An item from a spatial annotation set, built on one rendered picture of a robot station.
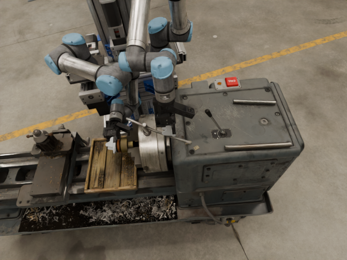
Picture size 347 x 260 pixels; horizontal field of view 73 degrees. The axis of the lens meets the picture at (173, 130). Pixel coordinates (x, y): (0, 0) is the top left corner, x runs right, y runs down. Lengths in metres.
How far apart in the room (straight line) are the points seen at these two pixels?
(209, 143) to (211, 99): 0.26
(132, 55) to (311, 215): 2.05
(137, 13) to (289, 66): 2.71
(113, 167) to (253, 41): 2.89
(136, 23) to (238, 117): 0.61
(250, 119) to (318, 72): 2.44
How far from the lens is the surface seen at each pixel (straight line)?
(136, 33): 0.98
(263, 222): 2.30
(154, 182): 1.41
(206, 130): 1.09
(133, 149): 1.25
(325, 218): 2.50
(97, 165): 1.52
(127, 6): 1.59
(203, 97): 1.21
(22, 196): 1.64
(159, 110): 0.91
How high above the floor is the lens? 2.17
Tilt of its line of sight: 56 degrees down
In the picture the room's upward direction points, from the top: 7 degrees counter-clockwise
